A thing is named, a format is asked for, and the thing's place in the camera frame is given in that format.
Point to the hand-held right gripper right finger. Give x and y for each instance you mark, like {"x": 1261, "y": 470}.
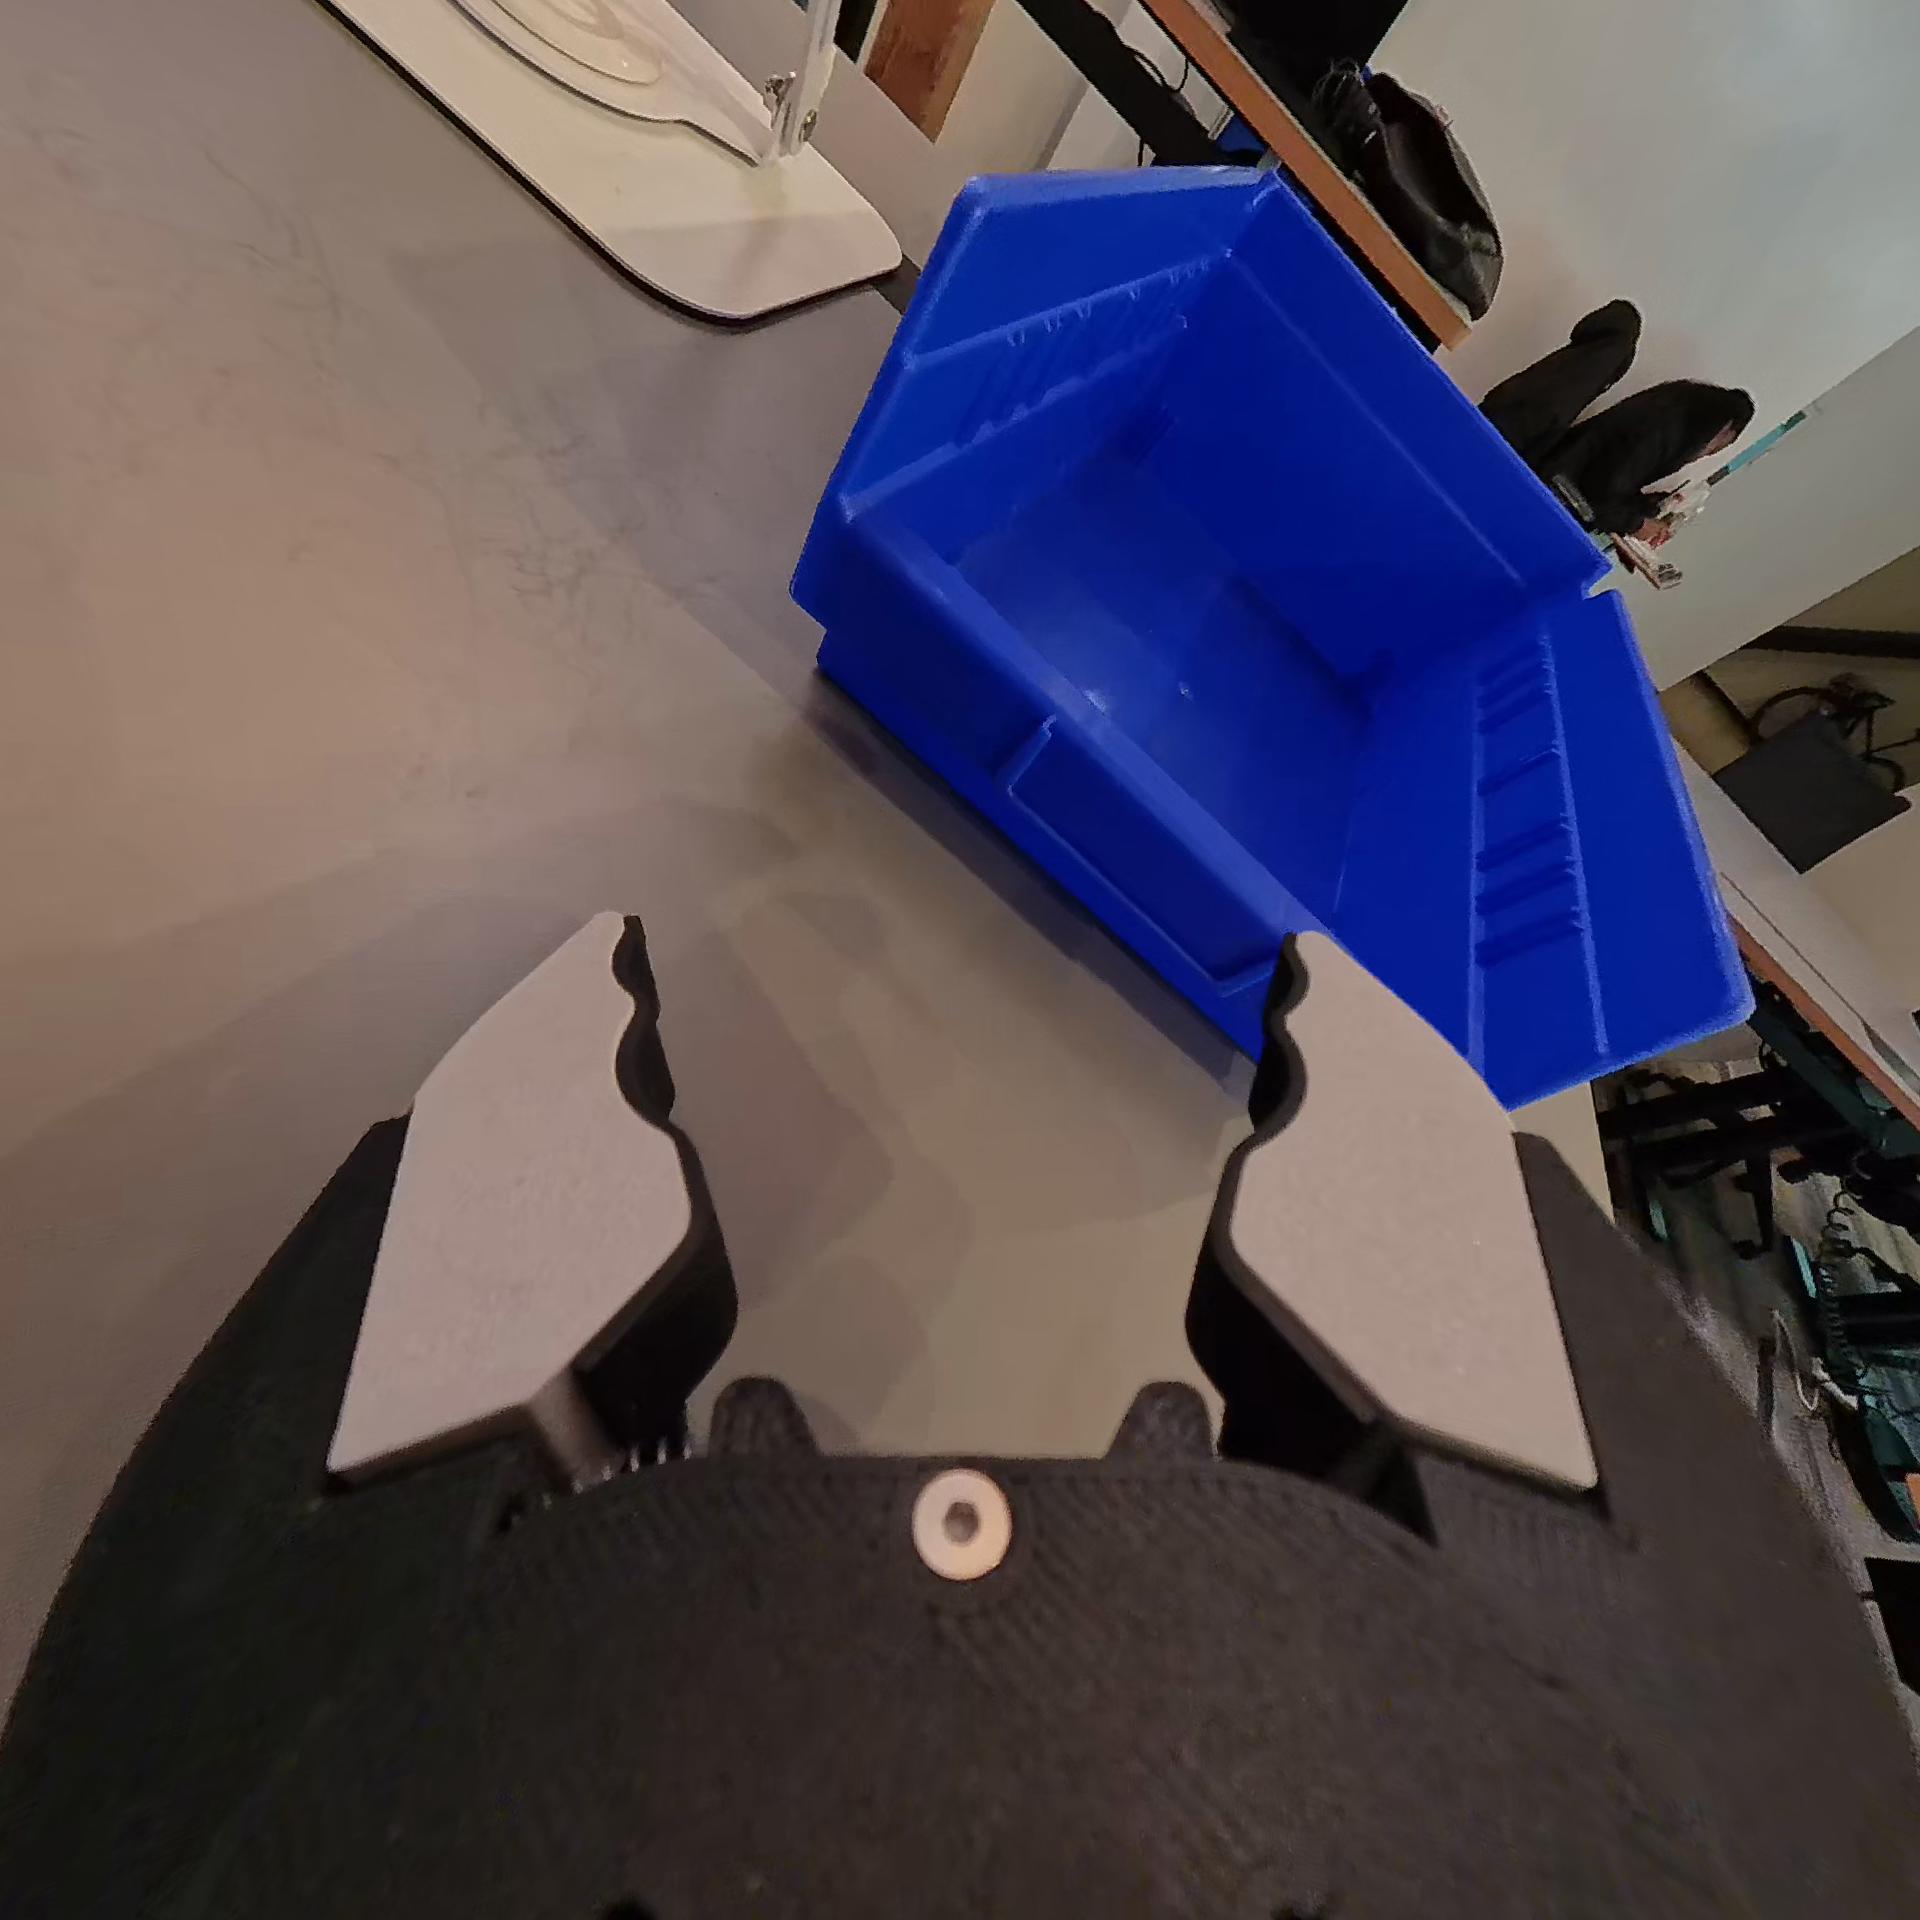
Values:
{"x": 1411, "y": 1244}

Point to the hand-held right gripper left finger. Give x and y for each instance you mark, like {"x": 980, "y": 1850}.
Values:
{"x": 523, "y": 1201}

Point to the blue plastic bin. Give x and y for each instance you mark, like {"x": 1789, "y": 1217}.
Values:
{"x": 1171, "y": 600}

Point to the grey desk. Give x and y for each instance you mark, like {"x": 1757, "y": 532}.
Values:
{"x": 376, "y": 600}

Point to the black monitor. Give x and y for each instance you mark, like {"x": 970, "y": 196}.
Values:
{"x": 1809, "y": 779}

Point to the black jacket on chair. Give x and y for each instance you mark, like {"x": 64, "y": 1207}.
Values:
{"x": 1635, "y": 427}

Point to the white lamp stand base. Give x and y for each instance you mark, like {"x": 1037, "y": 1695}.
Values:
{"x": 675, "y": 164}

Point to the black bag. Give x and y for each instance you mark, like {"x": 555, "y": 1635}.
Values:
{"x": 1424, "y": 182}

